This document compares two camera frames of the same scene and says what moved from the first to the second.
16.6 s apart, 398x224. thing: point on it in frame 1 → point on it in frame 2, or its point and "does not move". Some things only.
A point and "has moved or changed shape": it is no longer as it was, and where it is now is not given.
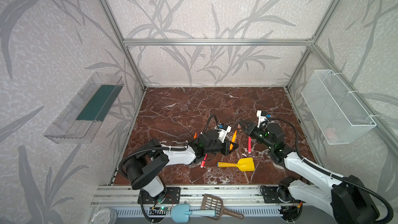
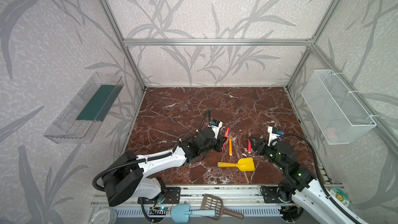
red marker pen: [250, 144] does not move
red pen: [203, 162] → [226, 133]
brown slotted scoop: [211, 202] does not move
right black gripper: [250, 129] → [261, 145]
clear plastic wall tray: [76, 122] does not move
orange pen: [233, 140] has moved or changed shape
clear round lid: [104, 215] does not move
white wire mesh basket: [341, 117] does not move
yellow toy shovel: [246, 164] does not move
